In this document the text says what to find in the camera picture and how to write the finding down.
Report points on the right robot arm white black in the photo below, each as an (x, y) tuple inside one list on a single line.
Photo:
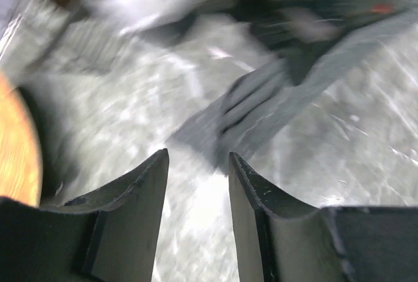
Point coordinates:
[(143, 15)]

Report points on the woven orange wicker tray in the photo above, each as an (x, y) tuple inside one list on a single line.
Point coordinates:
[(21, 158)]

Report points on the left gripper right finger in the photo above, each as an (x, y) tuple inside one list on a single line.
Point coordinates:
[(281, 238)]

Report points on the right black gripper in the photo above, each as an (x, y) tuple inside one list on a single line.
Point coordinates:
[(300, 32)]

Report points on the grey cloth napkin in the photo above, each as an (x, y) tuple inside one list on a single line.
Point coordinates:
[(262, 102)]

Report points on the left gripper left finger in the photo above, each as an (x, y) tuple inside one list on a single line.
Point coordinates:
[(109, 234)]

